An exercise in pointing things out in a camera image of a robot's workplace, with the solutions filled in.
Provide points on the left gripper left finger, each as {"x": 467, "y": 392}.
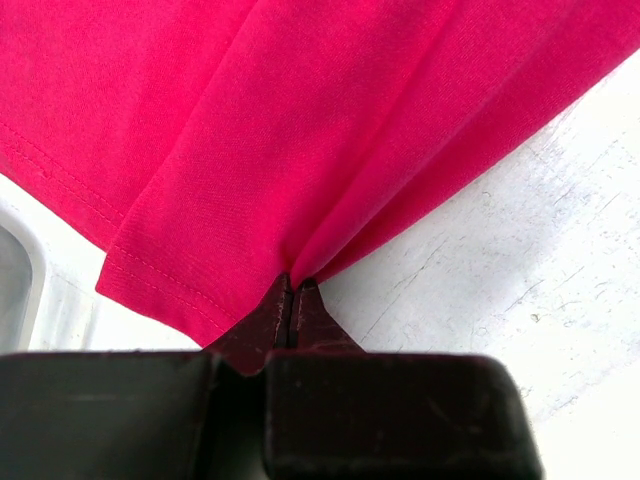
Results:
{"x": 142, "y": 415}

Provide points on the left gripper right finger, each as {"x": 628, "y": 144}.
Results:
{"x": 333, "y": 411}

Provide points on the pink t shirt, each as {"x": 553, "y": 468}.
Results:
{"x": 208, "y": 146}

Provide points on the clear plastic bin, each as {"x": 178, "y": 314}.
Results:
{"x": 23, "y": 270}

